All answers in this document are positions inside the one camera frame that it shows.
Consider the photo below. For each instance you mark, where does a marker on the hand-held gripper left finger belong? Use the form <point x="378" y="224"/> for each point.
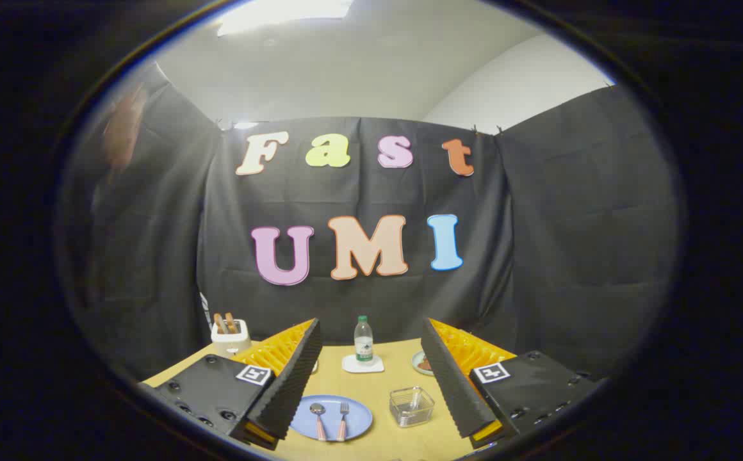
<point x="294" y="371"/>

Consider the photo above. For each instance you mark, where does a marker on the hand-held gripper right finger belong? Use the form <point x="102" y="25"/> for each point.
<point x="451" y="378"/>

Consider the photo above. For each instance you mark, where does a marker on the small plate with food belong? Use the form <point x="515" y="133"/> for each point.
<point x="422" y="363"/>

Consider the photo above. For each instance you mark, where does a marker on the clear square glass container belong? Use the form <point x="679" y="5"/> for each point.
<point x="411" y="406"/>

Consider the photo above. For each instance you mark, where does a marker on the blue round plate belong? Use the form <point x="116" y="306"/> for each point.
<point x="336" y="416"/>

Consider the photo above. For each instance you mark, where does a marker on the white square coaster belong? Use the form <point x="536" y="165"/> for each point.
<point x="363" y="365"/>

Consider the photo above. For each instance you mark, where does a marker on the white toaster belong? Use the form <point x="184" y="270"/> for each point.
<point x="230" y="339"/>

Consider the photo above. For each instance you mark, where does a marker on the clear plastic water bottle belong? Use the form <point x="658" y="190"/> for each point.
<point x="363" y="341"/>

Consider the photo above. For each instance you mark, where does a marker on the toast slice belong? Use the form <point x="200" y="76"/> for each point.
<point x="231" y="322"/>
<point x="219" y="323"/>

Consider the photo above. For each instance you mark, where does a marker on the black backdrop cloth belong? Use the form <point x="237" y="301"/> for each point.
<point x="371" y="243"/>

